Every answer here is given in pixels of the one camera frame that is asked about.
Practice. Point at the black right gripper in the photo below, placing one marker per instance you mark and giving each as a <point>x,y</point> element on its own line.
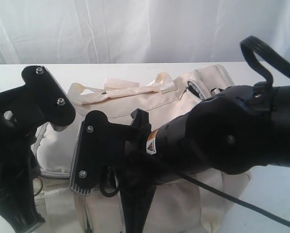
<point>126,171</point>

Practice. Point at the cream fabric duffel bag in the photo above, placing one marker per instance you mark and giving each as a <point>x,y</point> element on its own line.
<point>177,206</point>

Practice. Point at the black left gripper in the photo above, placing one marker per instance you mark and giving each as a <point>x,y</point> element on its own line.
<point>18,168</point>

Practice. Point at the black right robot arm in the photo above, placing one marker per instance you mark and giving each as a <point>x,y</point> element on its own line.
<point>233,131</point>

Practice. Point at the gold ring zipper pull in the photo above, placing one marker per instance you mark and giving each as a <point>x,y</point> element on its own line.
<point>37,185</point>

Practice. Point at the white backdrop curtain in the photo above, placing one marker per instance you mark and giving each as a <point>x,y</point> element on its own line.
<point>138,31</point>

